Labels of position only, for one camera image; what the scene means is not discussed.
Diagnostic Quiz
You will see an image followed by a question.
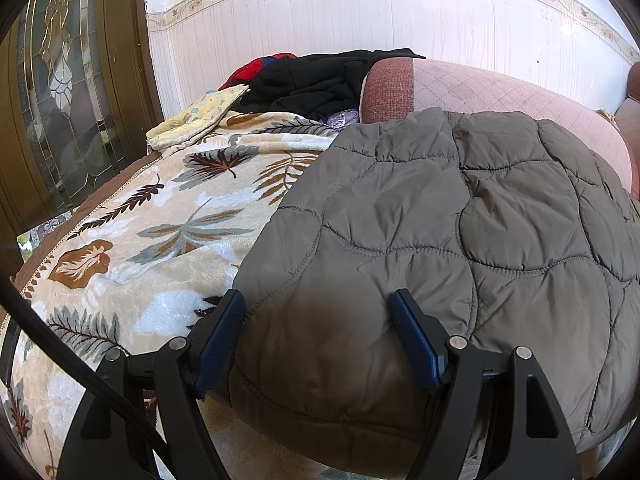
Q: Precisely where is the yellow printed cloth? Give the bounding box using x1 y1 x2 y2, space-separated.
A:
146 85 250 152

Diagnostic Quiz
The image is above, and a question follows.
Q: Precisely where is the brown cushion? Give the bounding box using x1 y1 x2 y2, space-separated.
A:
615 62 640 133

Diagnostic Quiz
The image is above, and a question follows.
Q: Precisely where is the pink sofa backrest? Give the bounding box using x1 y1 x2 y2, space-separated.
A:
360 57 636 196

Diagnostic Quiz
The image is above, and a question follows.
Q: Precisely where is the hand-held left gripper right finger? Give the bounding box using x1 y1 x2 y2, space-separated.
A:
390 287 583 480

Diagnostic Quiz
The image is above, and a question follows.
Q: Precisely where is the leaf print blanket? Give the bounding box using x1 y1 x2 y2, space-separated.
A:
0 110 351 480

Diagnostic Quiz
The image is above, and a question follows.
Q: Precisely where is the wooden stained glass door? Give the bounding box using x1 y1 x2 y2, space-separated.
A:
0 0 163 271

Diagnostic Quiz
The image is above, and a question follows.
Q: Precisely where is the purple cloth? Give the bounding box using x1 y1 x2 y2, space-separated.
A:
320 107 361 128

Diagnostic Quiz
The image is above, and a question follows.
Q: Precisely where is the red garment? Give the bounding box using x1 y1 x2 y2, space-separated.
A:
218 52 298 92

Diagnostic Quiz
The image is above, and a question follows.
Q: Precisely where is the grey quilted jacket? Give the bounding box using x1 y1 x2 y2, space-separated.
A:
227 107 640 478

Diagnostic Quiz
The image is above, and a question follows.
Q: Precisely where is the black cable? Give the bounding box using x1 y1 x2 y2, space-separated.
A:
0 274 173 480

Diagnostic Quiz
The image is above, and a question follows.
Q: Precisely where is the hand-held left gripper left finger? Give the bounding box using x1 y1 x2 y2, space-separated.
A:
55 289 247 480

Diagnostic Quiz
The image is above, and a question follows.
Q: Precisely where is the black garment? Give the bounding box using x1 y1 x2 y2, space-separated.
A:
240 48 427 121

